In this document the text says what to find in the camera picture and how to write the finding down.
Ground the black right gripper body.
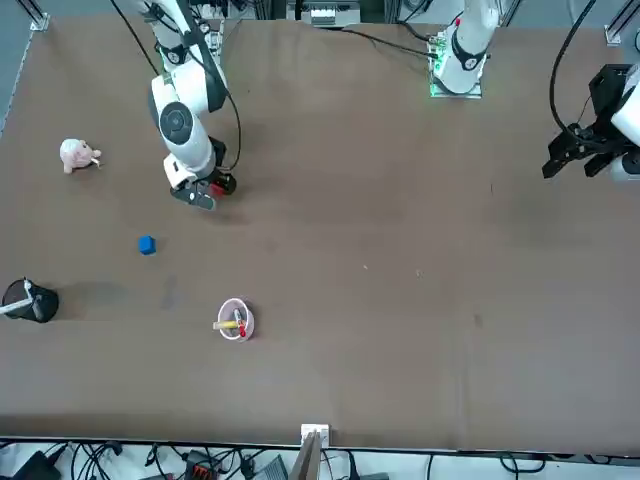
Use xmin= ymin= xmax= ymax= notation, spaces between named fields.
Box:
xmin=170 ymin=138 xmax=227 ymax=202

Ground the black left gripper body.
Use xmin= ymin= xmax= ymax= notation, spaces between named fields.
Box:
xmin=588 ymin=63 xmax=633 ymax=129

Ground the pink plush pig toy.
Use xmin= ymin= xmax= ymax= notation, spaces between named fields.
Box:
xmin=59 ymin=138 xmax=104 ymax=175

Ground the clear pink plastic cup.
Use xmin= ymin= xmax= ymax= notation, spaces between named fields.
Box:
xmin=217 ymin=297 xmax=257 ymax=343

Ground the black pen cup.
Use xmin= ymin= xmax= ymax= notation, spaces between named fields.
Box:
xmin=1 ymin=277 xmax=60 ymax=325

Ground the white marker with blue cap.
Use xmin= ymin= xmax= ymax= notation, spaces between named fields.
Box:
xmin=0 ymin=280 xmax=35 ymax=318

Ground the ribbed black power brick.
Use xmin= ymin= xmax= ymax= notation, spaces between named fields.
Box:
xmin=258 ymin=453 xmax=290 ymax=480

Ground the black box adapter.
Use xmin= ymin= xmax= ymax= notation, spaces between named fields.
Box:
xmin=8 ymin=448 xmax=62 ymax=480

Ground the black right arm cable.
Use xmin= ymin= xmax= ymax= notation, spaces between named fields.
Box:
xmin=108 ymin=0 xmax=243 ymax=174

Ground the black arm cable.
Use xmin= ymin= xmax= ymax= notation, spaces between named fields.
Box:
xmin=108 ymin=0 xmax=243 ymax=174
xmin=549 ymin=0 xmax=599 ymax=132

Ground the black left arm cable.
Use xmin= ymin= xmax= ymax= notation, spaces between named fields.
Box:
xmin=549 ymin=0 xmax=599 ymax=132

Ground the aluminium corner bracket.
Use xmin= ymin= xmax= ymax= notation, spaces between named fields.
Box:
xmin=29 ymin=0 xmax=52 ymax=32
xmin=603 ymin=0 xmax=625 ymax=46

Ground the black cable across table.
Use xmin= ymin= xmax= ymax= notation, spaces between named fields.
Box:
xmin=339 ymin=26 xmax=433 ymax=57

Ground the aluminium camera post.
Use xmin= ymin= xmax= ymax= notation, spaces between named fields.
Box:
xmin=292 ymin=423 xmax=332 ymax=480

